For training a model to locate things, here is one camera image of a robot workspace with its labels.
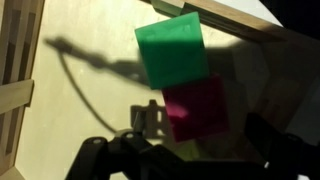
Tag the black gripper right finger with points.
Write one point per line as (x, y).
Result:
(287, 154)

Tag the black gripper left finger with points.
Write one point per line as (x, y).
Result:
(128, 153)

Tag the pink block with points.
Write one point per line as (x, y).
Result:
(197, 109)

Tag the lime green block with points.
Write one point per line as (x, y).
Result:
(188, 151)

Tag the wooden tray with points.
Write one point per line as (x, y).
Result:
(72, 69)

